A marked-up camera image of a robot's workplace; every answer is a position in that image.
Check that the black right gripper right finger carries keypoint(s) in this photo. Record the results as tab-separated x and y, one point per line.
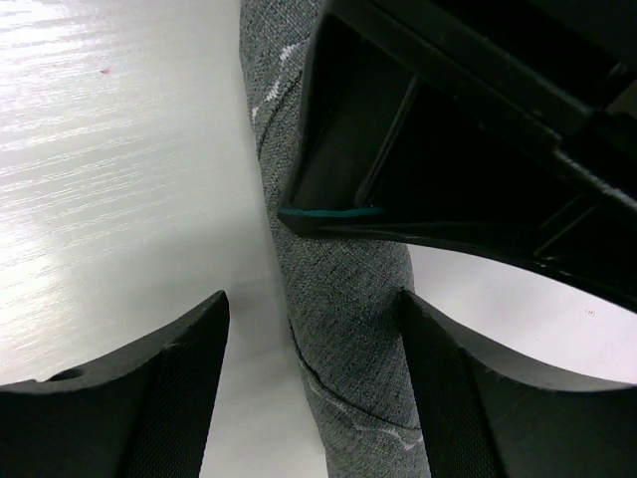
488	411

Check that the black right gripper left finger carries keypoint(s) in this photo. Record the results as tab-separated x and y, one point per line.
143	410

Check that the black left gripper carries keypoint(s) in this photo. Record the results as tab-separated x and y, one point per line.
489	128

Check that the grey cloth napkin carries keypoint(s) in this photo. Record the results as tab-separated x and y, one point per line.
342	296

